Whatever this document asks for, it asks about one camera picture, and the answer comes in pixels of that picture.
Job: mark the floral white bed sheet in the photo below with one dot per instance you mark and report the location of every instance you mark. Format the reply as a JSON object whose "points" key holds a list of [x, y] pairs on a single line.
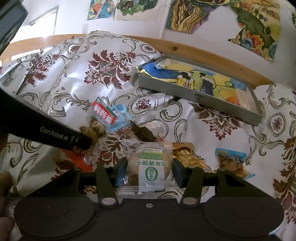
{"points": [[65, 80]]}

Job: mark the anime girl poster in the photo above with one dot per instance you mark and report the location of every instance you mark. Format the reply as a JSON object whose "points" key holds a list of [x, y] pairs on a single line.
{"points": [[100, 9]]}

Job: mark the starry swirl painting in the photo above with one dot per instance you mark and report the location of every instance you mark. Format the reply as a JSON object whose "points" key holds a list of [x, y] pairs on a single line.
{"points": [[187, 15]]}

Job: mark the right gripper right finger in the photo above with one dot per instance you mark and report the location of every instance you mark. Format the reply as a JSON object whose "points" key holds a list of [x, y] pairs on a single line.
{"points": [[193, 179]]}

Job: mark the dark brown snack wrapper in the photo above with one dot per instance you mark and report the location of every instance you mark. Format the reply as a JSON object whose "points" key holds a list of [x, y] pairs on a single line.
{"points": [[142, 133]]}

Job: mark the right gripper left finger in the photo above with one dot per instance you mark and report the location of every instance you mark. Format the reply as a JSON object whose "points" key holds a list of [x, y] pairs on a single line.
{"points": [[107, 180]]}

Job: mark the clear round biscuit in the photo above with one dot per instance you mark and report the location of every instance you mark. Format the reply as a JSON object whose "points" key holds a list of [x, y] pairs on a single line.
{"points": [[149, 168]]}

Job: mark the blond chibi boy poster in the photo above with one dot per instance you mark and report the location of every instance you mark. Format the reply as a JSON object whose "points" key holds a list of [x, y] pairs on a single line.
{"points": [[137, 10]]}

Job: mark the person's left hand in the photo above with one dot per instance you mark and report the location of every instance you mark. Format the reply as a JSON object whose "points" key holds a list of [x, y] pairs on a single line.
{"points": [[7, 224]]}

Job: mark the clear bag of chocolate balls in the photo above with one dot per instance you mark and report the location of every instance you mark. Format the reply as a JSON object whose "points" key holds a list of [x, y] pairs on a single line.
{"points": [[102, 118]]}

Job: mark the orange mandarin fruit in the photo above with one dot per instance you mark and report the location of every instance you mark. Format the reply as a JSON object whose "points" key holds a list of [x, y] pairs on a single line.
{"points": [[233, 100]]}

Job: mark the pale wafer packet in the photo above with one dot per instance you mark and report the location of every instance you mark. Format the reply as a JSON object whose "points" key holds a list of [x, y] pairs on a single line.
{"points": [[245, 99]]}

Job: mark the blue packet of brown chips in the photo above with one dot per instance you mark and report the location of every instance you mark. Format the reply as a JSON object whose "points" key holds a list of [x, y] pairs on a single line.
{"points": [[233, 161]]}

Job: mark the grey tray with painting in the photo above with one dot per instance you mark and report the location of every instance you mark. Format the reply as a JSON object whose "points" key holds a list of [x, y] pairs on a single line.
{"points": [[161, 75]]}

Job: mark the yellow snack packet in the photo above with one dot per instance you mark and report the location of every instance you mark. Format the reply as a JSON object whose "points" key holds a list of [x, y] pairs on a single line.
{"points": [[187, 83]]}

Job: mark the gold foil snack packet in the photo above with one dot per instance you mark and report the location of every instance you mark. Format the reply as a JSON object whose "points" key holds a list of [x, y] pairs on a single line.
{"points": [[184, 152]]}

